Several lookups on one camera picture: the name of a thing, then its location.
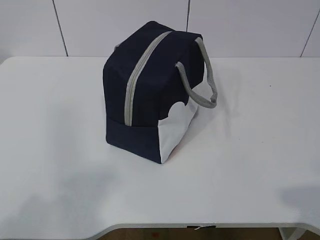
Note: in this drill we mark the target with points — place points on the navy blue lunch bag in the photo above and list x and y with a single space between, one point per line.
154 82

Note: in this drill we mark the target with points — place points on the black tape on table edge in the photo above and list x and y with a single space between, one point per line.
195 227

